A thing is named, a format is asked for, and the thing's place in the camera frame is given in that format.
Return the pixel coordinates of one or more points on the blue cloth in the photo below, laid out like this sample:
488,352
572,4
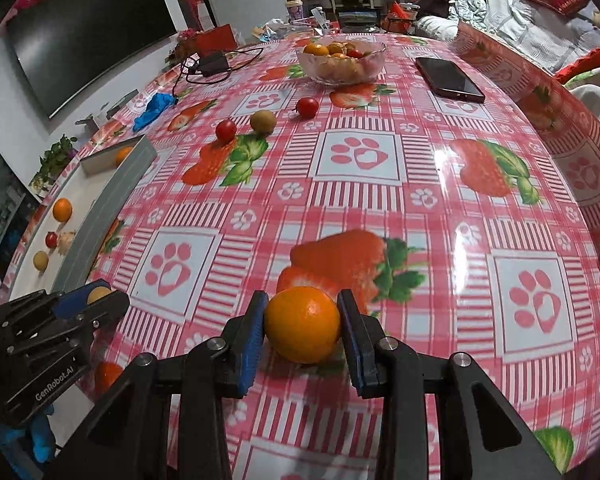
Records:
152,109

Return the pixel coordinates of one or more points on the orange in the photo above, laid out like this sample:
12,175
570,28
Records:
336,48
124,155
314,50
62,209
304,324

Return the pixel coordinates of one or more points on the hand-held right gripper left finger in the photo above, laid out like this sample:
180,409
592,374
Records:
252,347

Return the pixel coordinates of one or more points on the white cardboard box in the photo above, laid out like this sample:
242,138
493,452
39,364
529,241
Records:
82,185

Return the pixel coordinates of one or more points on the strawberry print tablecloth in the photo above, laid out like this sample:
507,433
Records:
360,210

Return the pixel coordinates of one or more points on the clear plastic bag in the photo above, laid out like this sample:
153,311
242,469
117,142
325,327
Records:
275,30

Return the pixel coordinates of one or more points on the beige lumpy fruit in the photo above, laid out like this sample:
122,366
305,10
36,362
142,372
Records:
66,241

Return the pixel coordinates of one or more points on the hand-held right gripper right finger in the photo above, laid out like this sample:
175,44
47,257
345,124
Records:
354,347

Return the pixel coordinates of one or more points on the clear glass bowl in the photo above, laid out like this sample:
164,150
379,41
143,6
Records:
370,67

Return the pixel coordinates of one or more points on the black television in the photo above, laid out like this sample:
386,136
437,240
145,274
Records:
90,35

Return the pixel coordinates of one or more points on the red bag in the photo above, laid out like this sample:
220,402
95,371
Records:
399,14

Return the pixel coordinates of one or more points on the light clothes pile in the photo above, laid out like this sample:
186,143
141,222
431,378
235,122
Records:
466,6

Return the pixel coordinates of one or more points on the person's left hand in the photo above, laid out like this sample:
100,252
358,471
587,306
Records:
30,437

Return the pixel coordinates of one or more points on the black power adapter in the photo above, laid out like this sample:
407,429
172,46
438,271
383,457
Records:
214,63

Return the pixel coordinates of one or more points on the red cushion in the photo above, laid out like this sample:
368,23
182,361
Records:
587,62

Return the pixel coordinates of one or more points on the open laptop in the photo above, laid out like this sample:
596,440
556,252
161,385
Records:
359,18

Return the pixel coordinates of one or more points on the green potted plant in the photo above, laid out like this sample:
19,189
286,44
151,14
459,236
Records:
55,160

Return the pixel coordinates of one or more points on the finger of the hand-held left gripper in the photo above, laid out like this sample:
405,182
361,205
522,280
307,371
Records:
111,306
72,301

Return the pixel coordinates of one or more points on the grey sofa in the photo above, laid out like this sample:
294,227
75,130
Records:
520,30

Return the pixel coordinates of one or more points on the lidded plastic jar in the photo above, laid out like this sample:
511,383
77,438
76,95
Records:
295,10

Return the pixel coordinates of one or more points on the white plastic chair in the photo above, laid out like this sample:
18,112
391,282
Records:
598,103

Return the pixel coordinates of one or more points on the black smartphone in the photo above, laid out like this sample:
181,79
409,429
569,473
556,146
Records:
447,79

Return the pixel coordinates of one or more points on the red tomato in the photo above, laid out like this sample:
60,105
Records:
307,107
226,130
51,239
355,53

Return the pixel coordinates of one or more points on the red gift box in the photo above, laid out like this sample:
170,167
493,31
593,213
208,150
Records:
215,40

